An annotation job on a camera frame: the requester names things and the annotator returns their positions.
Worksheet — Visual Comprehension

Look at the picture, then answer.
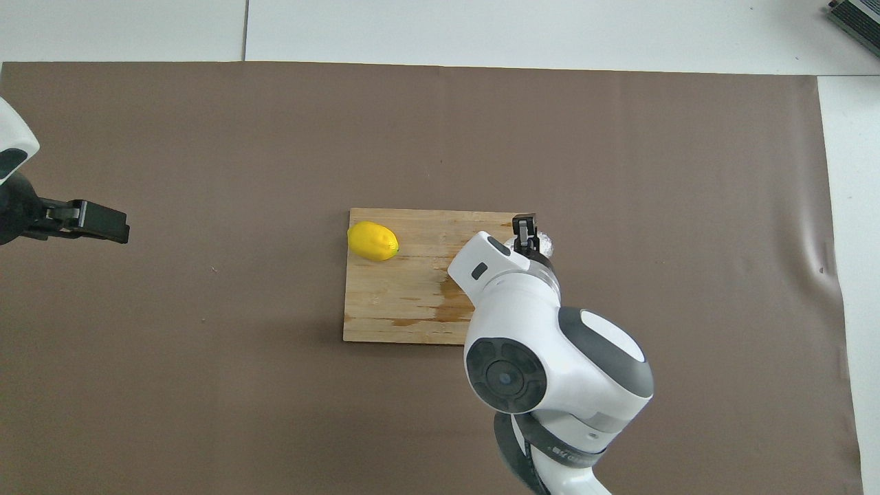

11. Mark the brown paper table mat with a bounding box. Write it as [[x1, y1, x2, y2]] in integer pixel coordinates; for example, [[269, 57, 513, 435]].
[[0, 60, 866, 495]]

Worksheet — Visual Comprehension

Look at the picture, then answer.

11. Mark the wooden cutting board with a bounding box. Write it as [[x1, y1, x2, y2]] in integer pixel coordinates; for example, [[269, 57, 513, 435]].
[[342, 208, 537, 347]]

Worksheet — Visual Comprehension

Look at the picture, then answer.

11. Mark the yellow lemon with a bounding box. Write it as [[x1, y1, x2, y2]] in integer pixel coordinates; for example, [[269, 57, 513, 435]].
[[347, 221, 400, 263]]

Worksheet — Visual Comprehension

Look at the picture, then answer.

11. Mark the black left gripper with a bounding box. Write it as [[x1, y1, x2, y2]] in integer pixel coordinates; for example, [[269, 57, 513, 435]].
[[0, 170, 131, 246]]

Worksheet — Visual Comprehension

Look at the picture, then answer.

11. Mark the clear crinkled plastic cup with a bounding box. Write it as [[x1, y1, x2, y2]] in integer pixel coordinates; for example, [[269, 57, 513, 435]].
[[505, 230, 555, 259]]

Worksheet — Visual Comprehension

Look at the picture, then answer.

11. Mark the black velcro cable strap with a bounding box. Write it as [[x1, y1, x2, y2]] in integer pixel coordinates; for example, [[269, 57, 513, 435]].
[[512, 411, 611, 470]]

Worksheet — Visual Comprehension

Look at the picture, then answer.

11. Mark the grey ribbed electronic device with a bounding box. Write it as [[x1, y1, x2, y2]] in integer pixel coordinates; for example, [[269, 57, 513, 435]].
[[825, 0, 880, 39]]

